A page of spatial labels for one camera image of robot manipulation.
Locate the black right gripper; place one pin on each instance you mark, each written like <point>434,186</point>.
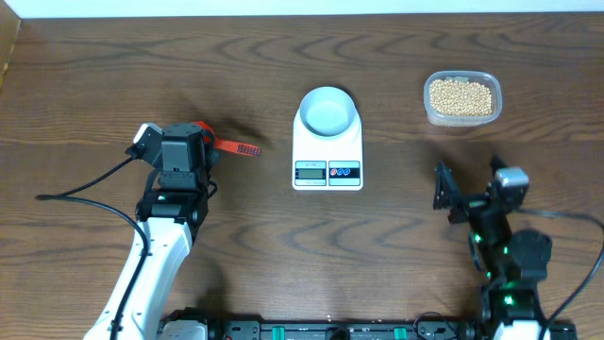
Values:
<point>444,199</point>

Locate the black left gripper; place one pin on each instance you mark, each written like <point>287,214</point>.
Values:
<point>209,152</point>

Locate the red plastic measuring scoop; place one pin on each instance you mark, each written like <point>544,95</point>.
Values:
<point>233,147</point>

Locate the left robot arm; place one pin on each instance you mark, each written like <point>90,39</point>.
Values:
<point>169,214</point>

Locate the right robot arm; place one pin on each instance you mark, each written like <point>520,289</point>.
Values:
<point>513,261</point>

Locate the white digital kitchen scale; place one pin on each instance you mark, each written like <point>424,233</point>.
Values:
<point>327,163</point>

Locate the grey round bowl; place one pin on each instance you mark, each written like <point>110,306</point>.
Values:
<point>327,111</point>

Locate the pile of soybeans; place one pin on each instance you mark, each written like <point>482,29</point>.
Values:
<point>458,98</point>

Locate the clear plastic container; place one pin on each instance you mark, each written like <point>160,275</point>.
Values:
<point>488,80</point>

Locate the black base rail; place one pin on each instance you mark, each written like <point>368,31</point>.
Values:
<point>191,323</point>

